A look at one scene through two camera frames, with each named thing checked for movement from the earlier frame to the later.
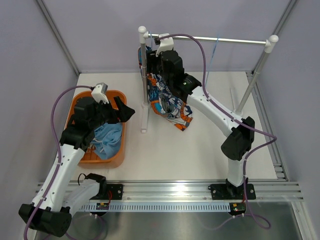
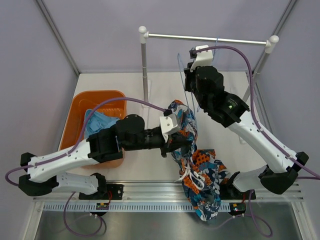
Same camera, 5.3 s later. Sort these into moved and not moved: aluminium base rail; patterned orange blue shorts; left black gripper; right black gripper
Moved: patterned orange blue shorts; right black gripper; left black gripper
Not moved: aluminium base rail
